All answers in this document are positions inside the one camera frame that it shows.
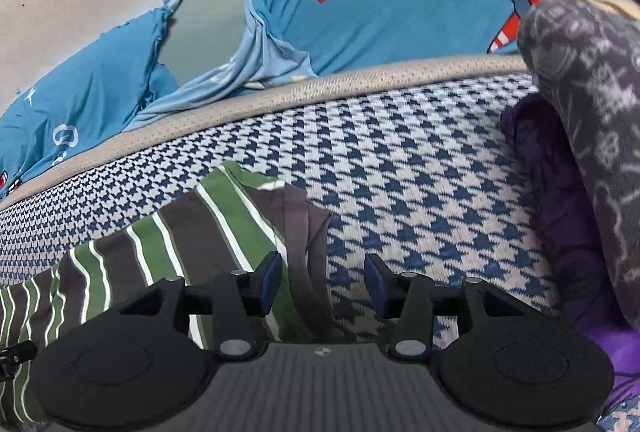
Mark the dark purple cloth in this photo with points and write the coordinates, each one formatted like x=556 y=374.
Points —
x=565 y=212

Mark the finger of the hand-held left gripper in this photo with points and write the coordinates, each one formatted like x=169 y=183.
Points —
x=17 y=354

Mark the grey patterned cloth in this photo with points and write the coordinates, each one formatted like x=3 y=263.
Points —
x=590 y=76

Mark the green grey striped shirt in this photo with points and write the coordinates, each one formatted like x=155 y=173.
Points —
x=200 y=222

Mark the blue printed bed bumper cover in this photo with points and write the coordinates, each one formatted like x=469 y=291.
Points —
x=400 y=11

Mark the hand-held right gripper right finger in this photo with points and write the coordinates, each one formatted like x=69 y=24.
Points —
x=375 y=288

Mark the houndstooth bed mat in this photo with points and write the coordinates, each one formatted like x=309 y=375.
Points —
x=425 y=192

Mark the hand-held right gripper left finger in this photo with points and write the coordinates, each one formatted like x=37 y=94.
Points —
x=270 y=283

